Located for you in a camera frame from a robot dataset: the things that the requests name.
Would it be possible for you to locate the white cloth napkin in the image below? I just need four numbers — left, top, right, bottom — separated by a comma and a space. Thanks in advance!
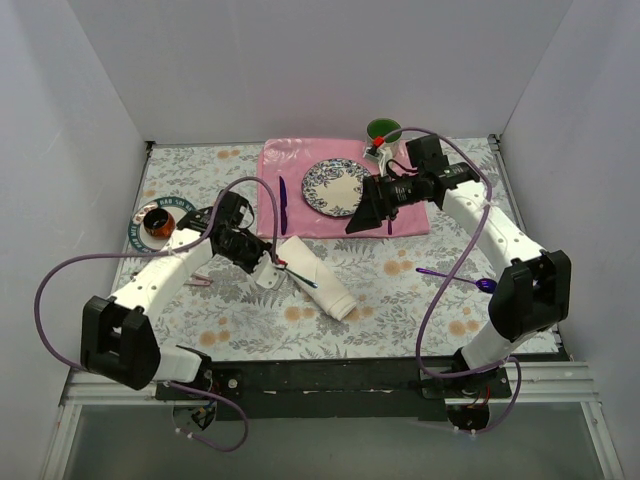
277, 236, 356, 321

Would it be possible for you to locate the purple spoon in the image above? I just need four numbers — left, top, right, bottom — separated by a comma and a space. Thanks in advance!
415, 268, 497, 294

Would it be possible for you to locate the iridescent blue fork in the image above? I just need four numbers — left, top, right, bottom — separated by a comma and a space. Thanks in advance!
284, 268, 318, 289

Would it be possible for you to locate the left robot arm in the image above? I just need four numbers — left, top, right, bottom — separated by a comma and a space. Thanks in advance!
81, 192, 283, 400

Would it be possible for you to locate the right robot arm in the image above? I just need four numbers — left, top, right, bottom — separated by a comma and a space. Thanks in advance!
345, 129, 572, 398

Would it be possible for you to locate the cream mug green inside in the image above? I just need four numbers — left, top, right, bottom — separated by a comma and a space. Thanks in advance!
366, 118, 401, 155

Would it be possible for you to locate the blue floral plate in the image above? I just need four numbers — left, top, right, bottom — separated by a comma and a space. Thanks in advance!
301, 158, 370, 218

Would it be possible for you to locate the purple knife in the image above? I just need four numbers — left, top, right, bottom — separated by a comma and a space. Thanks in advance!
278, 176, 288, 237

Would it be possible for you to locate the orange brown small cup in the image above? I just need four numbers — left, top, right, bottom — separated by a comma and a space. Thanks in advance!
142, 208, 176, 240

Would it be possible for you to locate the pink satin placemat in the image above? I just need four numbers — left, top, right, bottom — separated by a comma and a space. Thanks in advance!
255, 138, 430, 239

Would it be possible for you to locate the teal rimmed saucer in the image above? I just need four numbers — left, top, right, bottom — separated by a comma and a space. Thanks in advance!
128, 196, 195, 253

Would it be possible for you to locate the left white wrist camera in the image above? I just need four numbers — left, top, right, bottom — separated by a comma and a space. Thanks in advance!
250, 256, 286, 290

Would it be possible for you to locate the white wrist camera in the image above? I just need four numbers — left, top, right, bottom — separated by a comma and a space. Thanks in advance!
250, 256, 286, 290
363, 136, 395, 171

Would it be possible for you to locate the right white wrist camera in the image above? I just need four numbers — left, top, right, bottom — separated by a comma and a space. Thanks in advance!
363, 136, 395, 171

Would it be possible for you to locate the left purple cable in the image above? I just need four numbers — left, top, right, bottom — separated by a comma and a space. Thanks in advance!
33, 177, 289, 452

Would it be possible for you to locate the purple cable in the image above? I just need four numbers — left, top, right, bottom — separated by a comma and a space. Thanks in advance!
33, 177, 289, 452
374, 127, 524, 435

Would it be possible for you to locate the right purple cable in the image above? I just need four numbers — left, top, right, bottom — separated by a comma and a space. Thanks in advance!
374, 127, 524, 435

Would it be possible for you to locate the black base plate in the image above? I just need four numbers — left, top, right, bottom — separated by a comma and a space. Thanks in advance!
154, 357, 519, 424

